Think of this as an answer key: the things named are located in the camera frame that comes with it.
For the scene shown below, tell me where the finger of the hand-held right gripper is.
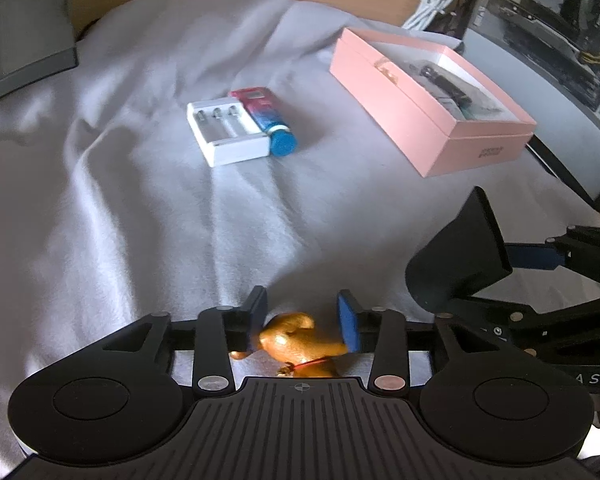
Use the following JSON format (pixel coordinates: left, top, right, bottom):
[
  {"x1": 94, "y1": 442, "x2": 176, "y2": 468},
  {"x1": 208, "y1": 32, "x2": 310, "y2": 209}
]
[
  {"x1": 502, "y1": 226, "x2": 600, "y2": 281},
  {"x1": 445, "y1": 290, "x2": 600, "y2": 328}
]

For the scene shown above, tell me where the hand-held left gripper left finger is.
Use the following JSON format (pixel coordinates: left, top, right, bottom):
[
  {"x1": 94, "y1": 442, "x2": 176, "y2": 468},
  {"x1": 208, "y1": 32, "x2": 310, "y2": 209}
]
[{"x1": 45, "y1": 286, "x2": 270, "y2": 395}]

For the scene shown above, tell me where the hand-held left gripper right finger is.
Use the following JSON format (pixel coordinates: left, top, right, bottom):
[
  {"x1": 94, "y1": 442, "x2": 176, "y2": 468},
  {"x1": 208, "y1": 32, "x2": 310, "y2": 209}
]
[{"x1": 336, "y1": 290, "x2": 491, "y2": 395}]

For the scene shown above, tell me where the orange toy figure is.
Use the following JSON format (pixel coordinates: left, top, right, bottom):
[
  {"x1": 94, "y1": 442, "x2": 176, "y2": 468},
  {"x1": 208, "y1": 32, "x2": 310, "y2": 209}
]
[{"x1": 230, "y1": 312, "x2": 348, "y2": 378}]

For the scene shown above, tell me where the pink cardboard box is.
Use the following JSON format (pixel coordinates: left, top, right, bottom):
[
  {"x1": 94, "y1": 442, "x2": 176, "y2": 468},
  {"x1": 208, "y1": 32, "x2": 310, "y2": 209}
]
[{"x1": 329, "y1": 27, "x2": 538, "y2": 178}]

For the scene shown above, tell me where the dark slab device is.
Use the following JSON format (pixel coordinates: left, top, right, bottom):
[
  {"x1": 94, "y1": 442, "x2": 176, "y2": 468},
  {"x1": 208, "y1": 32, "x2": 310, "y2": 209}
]
[{"x1": 407, "y1": 60, "x2": 481, "y2": 111}]

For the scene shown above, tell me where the white battery charger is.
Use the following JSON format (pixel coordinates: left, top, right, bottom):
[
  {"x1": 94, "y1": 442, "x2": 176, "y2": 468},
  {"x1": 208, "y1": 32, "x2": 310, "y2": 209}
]
[{"x1": 186, "y1": 96, "x2": 272, "y2": 168}]

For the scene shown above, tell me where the red blue gradient tube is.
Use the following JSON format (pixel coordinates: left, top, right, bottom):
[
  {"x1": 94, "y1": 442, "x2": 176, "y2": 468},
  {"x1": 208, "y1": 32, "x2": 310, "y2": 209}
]
[{"x1": 228, "y1": 87, "x2": 299, "y2": 157}]

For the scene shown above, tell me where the glass-sided computer case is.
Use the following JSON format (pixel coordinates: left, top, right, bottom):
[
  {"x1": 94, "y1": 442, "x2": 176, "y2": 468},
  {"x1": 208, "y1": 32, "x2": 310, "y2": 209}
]
[{"x1": 462, "y1": 0, "x2": 600, "y2": 213}]

